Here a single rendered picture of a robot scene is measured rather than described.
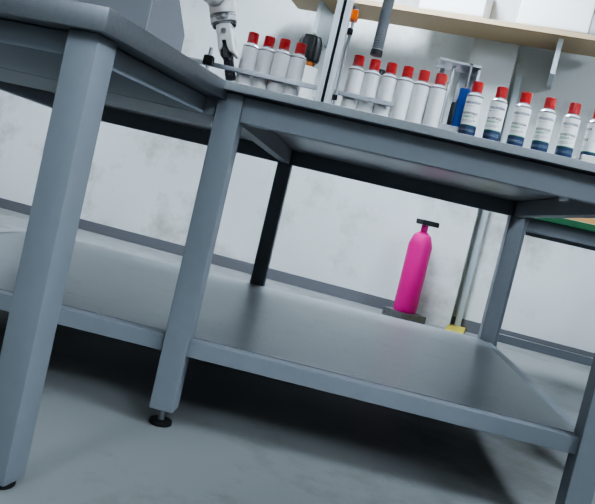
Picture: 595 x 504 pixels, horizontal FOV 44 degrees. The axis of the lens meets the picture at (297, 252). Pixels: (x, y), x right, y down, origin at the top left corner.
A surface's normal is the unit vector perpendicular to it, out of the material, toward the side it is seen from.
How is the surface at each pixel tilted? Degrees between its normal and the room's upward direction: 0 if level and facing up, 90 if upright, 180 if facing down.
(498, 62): 90
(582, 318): 90
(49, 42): 90
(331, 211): 90
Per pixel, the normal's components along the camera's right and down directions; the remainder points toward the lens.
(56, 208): -0.26, 0.00
